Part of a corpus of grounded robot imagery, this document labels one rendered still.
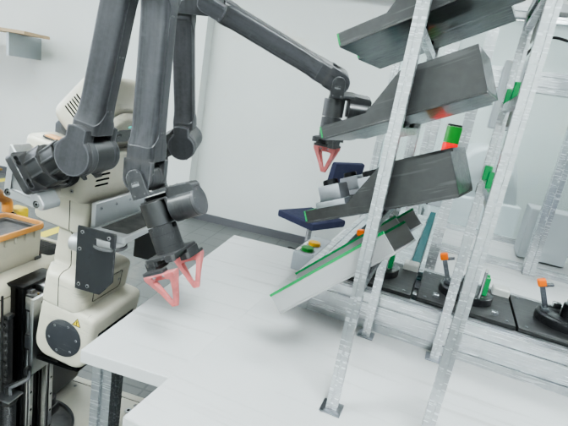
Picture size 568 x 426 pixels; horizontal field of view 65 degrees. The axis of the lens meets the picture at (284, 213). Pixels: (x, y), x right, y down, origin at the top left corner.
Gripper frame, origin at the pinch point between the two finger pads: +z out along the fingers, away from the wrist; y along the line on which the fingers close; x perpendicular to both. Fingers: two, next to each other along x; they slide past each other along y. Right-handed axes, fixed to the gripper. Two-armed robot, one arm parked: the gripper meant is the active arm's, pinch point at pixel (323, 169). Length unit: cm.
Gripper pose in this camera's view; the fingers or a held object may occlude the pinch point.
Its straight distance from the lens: 127.1
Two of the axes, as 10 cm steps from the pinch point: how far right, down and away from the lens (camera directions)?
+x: -9.1, -2.3, 3.4
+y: 3.8, -1.9, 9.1
